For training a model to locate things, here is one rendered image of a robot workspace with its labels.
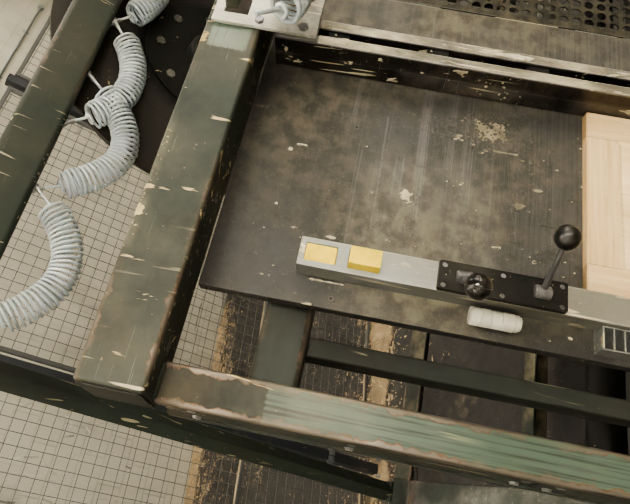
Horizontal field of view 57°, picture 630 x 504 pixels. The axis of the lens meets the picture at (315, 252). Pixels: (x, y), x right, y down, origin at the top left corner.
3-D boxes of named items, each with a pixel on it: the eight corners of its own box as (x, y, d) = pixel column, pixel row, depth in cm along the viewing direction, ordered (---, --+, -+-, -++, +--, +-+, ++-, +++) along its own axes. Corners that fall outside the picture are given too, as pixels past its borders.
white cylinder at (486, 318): (465, 326, 92) (516, 336, 91) (470, 320, 89) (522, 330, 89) (467, 309, 93) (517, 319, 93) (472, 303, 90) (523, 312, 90)
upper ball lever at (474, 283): (472, 291, 91) (492, 304, 78) (448, 286, 91) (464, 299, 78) (477, 267, 91) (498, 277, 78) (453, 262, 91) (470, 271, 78)
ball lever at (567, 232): (554, 308, 88) (589, 236, 80) (529, 303, 89) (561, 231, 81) (550, 292, 91) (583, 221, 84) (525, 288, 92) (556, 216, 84)
